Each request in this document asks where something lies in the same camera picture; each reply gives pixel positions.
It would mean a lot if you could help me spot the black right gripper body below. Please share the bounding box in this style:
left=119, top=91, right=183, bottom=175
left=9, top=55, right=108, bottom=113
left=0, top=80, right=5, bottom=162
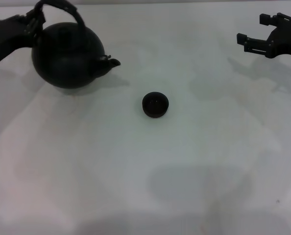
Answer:
left=267, top=18, right=291, bottom=60

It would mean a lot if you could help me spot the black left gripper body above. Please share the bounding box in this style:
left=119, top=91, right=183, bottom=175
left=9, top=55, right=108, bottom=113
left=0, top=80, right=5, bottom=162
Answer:
left=0, top=14, right=36, bottom=69

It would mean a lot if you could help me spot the black round teapot with handle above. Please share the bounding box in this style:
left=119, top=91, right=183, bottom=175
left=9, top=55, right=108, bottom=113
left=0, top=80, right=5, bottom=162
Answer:
left=31, top=0, right=121, bottom=89

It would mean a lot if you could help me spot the small dark teacup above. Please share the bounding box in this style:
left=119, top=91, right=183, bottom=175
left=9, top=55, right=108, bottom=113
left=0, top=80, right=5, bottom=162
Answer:
left=142, top=92, right=170, bottom=119

